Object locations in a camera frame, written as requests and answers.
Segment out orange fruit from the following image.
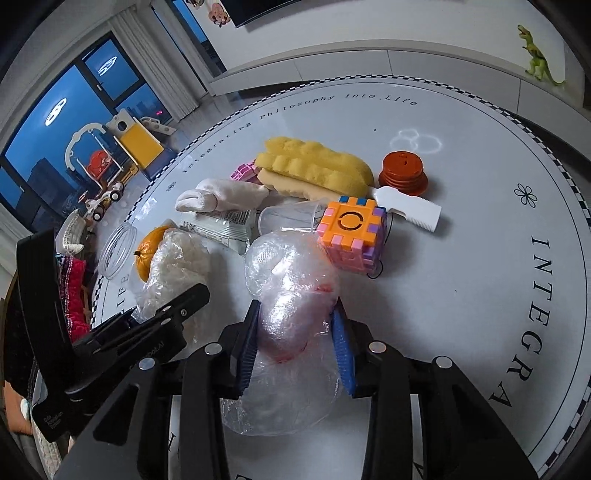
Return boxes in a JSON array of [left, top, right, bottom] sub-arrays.
[[134, 225, 169, 282]]

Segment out clear plastic bag red print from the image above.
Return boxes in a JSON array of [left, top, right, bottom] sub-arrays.
[[221, 231, 342, 436]]

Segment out clear plastic jar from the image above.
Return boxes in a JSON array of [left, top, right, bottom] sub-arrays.
[[98, 222, 137, 280]]

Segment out white green snack wrapper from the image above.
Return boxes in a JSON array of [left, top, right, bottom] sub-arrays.
[[180, 210, 256, 255]]

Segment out white cloth towel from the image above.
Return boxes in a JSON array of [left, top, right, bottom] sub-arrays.
[[175, 179, 270, 213]]

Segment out white plastic piece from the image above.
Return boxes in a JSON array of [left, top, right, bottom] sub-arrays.
[[370, 186, 442, 233]]

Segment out clear plastic cup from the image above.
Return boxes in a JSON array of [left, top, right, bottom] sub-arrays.
[[257, 200, 328, 235]]

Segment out red patterned blanket sofa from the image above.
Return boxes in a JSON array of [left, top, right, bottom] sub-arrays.
[[55, 253, 90, 343]]

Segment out white basket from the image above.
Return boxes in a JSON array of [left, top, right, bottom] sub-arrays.
[[55, 211, 87, 257]]

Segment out toy race car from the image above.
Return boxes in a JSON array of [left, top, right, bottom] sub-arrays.
[[85, 182, 124, 222]]

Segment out orange pink foam cube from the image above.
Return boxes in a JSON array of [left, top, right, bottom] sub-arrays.
[[315, 196, 387, 275]]

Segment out yellow toy slide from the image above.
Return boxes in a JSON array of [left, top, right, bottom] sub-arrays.
[[105, 109, 177, 180]]

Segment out white swing red seat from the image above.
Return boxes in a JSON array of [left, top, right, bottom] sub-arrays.
[[64, 122, 125, 191]]

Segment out small pink foam block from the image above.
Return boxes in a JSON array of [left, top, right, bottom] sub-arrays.
[[230, 160, 259, 183]]

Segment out stack of red-brown discs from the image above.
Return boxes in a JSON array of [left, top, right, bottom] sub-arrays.
[[378, 151, 429, 196]]

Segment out yellow sponge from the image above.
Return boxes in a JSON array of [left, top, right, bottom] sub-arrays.
[[254, 137, 374, 197]]

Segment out white curtain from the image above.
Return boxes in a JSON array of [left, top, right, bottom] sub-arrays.
[[108, 6, 198, 121]]

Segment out white low tv cabinet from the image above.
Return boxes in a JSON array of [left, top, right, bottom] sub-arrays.
[[211, 49, 590, 133]]

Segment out green dinosaur toy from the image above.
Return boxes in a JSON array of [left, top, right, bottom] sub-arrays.
[[517, 24, 565, 86]]

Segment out black string loop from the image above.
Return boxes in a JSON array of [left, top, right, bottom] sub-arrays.
[[366, 212, 395, 281]]

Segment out wall television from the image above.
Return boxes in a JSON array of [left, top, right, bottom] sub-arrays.
[[221, 0, 303, 27]]

